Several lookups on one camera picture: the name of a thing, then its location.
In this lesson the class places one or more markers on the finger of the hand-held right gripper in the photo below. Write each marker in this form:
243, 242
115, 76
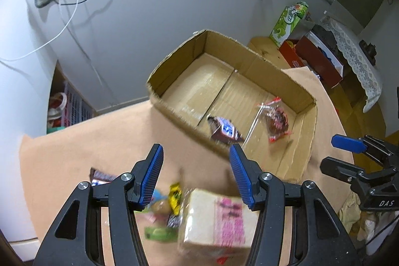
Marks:
349, 143
338, 168

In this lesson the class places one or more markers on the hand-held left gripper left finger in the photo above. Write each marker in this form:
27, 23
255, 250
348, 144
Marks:
152, 175

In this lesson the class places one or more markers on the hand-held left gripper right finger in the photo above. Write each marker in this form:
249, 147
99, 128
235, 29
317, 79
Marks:
241, 178

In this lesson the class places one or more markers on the yellow candy packet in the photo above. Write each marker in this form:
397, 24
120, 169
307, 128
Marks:
175, 196

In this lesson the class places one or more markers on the green pink snack packet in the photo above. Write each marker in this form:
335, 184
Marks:
159, 206

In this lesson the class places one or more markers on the dark printed snack packet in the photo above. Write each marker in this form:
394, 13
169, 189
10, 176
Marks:
173, 220

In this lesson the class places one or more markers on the brown chocolate bar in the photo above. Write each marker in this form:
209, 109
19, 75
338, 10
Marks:
99, 176
224, 129

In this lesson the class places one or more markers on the sliced bread packet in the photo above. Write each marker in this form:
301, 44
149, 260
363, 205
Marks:
202, 222

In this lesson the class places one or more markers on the cardboard box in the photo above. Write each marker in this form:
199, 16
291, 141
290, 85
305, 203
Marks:
199, 79

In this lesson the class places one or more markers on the pale crumpled cloth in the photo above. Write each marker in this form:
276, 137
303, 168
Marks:
352, 211

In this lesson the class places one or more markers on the red clear snack packet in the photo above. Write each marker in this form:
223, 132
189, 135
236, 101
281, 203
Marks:
277, 121

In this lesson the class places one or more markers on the beige table mat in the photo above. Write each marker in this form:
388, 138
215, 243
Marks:
78, 153

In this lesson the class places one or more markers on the open red box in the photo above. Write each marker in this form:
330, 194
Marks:
318, 63

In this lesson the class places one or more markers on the white lace cloth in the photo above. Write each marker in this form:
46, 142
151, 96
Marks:
358, 57

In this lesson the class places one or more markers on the pink plastic basket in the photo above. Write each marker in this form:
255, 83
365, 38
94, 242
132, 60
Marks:
74, 107

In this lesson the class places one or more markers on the red white jar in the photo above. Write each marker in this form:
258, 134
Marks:
57, 104

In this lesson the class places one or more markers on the green carton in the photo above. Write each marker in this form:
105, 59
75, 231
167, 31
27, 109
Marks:
286, 24

